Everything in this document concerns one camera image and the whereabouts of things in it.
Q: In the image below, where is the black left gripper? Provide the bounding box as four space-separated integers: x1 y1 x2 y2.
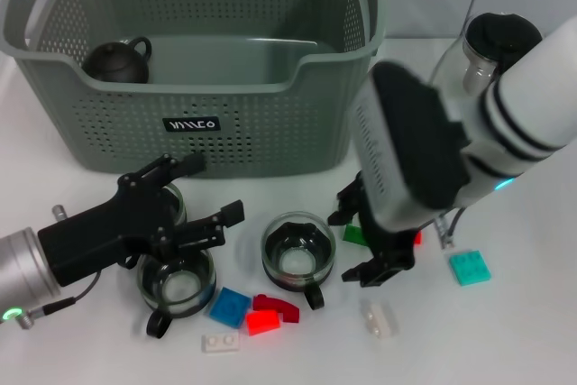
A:
38 152 246 289

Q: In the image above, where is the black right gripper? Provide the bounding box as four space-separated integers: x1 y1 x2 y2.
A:
327 170 423 289

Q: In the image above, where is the glass teacup black collar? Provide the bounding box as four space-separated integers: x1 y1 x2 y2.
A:
137 247 217 340
157 181 188 228
261 211 338 311

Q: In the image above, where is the grey perforated storage basket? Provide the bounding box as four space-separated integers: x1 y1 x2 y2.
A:
0 0 388 179

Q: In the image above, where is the flat green toy brick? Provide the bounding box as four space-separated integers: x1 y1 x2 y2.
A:
343 224 369 247

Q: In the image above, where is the translucent white toy brick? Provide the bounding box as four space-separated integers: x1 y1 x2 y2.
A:
359 298 400 340

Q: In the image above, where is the dark red curved brick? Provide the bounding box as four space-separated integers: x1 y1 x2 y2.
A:
252 293 301 325

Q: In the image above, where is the blue square plate brick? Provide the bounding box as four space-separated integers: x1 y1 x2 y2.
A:
209 286 252 329

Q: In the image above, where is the teal square plate brick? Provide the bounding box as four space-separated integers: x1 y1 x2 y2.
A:
449 250 492 288

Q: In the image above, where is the bright red toy brick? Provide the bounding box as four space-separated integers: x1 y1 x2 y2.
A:
245 310 281 337

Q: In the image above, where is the white two-stud plate brick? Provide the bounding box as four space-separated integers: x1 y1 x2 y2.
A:
201 332 241 353

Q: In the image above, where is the black clay teapot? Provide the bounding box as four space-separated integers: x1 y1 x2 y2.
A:
82 35 153 84

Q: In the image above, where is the glass pitcher black lid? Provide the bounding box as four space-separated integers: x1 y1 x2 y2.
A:
427 10 545 97

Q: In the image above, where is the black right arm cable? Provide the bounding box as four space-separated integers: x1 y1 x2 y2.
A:
435 208 468 251

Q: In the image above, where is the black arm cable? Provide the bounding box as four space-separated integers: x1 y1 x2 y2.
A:
11 253 139 328
435 208 468 251

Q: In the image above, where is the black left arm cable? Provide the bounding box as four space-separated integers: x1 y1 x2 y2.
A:
11 253 139 328

